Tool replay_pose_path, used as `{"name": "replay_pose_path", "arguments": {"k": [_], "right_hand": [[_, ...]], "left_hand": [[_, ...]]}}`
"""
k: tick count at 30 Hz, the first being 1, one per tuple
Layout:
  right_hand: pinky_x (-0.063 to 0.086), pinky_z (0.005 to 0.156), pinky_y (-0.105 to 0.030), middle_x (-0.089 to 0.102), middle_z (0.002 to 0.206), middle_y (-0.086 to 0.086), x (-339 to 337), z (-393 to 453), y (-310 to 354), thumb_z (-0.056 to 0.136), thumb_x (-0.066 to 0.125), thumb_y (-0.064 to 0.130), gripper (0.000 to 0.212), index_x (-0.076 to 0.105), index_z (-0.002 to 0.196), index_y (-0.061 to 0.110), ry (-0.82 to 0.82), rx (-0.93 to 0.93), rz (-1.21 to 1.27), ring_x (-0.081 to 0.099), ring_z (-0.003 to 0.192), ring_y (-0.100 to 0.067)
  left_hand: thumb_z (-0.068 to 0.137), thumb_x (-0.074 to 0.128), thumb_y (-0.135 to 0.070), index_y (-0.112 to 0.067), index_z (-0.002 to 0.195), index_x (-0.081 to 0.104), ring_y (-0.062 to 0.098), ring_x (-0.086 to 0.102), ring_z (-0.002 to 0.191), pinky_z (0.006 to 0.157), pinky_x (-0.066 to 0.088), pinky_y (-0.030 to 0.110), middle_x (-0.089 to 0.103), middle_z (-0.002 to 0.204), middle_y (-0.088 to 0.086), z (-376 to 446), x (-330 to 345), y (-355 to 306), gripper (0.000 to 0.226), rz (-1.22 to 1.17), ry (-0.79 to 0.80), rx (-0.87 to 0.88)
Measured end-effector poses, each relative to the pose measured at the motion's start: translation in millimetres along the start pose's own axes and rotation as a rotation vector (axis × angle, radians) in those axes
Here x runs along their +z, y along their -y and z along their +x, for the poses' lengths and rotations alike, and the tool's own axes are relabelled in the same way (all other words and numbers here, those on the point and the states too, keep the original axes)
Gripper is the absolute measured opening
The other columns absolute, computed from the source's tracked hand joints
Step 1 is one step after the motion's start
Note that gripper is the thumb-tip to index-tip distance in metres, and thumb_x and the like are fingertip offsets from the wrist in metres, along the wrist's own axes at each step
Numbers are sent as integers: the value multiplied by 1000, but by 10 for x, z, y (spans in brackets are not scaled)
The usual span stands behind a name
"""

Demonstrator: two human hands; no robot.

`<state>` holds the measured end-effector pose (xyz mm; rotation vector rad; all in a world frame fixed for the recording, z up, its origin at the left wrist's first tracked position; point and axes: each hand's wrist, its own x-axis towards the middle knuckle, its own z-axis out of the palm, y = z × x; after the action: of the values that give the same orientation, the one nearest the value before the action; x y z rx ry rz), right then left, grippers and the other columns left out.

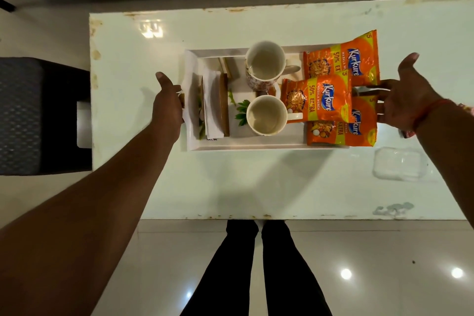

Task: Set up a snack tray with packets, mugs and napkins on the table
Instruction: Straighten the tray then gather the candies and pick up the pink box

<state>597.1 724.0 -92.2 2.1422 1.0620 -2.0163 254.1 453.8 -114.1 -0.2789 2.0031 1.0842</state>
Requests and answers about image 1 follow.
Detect person's right hand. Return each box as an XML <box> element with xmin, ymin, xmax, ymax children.
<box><xmin>376</xmin><ymin>52</ymin><xmax>445</xmax><ymax>132</ymax></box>

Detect person's left hand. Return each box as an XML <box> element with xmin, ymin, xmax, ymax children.
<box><xmin>152</xmin><ymin>72</ymin><xmax>185</xmax><ymax>144</ymax></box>

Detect white paper napkins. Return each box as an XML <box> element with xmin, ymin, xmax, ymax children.
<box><xmin>182</xmin><ymin>49</ymin><xmax>226</xmax><ymax>141</ymax></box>

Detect orange snack packet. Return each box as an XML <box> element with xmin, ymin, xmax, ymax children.
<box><xmin>306</xmin><ymin>95</ymin><xmax>379</xmax><ymax>148</ymax></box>
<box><xmin>279</xmin><ymin>74</ymin><xmax>353</xmax><ymax>123</ymax></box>
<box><xmin>303</xmin><ymin>29</ymin><xmax>381</xmax><ymax>87</ymax></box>

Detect clear plastic container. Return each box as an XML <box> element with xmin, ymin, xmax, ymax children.
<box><xmin>372</xmin><ymin>147</ymin><xmax>429</xmax><ymax>182</ymax></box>

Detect white printed tray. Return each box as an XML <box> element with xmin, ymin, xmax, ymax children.
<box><xmin>181</xmin><ymin>43</ymin><xmax>351</xmax><ymax>153</ymax></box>

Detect floral white mug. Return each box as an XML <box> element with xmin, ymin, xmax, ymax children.
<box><xmin>244</xmin><ymin>40</ymin><xmax>302</xmax><ymax>93</ymax></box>
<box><xmin>245</xmin><ymin>95</ymin><xmax>304</xmax><ymax>137</ymax></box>

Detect person's right forearm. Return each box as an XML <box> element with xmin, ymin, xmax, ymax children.
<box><xmin>414</xmin><ymin>101</ymin><xmax>474</xmax><ymax>230</ymax></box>

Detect person's left forearm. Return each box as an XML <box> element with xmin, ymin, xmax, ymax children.
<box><xmin>0</xmin><ymin>125</ymin><xmax>181</xmax><ymax>316</ymax></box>

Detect light brown round coaster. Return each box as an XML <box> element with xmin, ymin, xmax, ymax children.
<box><xmin>219</xmin><ymin>73</ymin><xmax>231</xmax><ymax>138</ymax></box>

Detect black plastic stool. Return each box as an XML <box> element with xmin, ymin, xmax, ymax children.
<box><xmin>0</xmin><ymin>57</ymin><xmax>93</xmax><ymax>177</ymax></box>

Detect black trousers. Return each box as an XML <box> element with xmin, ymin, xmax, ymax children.
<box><xmin>180</xmin><ymin>219</ymin><xmax>333</xmax><ymax>316</ymax></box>

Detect red thread bracelet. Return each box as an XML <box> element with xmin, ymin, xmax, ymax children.
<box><xmin>402</xmin><ymin>98</ymin><xmax>457</xmax><ymax>139</ymax></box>

